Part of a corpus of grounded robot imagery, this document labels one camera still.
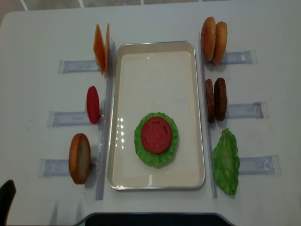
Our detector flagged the standing bun half inner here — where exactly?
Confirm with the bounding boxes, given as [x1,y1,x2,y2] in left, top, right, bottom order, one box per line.
[212,21,228,65]

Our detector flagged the clear acrylic rack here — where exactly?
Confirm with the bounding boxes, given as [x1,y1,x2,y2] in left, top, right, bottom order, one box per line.
[39,41,116,200]
[198,38,281,199]

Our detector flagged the orange cheese slice outer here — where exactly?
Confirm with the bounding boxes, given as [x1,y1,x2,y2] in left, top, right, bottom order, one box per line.
[93,24,105,75]

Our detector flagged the standing bun half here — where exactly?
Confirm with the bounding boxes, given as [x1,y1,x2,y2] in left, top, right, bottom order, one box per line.
[212,21,228,65]
[69,133,91,185]
[201,17,215,61]

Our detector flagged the standing bun half outer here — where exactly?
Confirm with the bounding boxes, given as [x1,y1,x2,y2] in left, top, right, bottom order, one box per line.
[201,17,215,61]

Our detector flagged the green lettuce leaf on tray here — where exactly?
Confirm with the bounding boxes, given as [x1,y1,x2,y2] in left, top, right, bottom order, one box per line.
[134,112,179,168]

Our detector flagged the clear acrylic rack left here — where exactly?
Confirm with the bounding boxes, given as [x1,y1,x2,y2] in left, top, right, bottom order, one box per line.
[39,41,116,200]

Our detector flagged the white metal tray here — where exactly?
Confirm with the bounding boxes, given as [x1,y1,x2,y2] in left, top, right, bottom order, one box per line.
[107,41,205,190]

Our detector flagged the clear acrylic rack right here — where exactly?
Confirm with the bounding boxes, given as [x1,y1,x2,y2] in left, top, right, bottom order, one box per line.
[198,38,281,199]

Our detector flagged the standing red tomato slice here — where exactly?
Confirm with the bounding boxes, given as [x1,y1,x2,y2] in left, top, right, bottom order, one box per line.
[86,86,100,124]

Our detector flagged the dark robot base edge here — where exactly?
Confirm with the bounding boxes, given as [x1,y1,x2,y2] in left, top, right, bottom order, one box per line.
[78,213,233,226]

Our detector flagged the standing green lettuce leaf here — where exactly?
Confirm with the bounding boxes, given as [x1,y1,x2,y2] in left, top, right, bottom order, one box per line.
[213,128,240,195]

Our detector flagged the brown meat patty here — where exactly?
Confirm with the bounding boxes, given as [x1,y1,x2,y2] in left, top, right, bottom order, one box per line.
[205,79,214,123]
[214,78,227,121]

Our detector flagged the red tomato slice on tray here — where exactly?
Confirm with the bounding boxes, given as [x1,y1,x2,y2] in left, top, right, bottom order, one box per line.
[141,116,172,154]

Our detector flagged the black object bottom left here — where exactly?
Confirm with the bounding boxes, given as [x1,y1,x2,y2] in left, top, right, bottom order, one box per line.
[0,179,16,226]

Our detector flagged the standing bun half left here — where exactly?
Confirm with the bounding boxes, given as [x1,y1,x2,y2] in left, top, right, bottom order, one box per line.
[69,133,91,185]

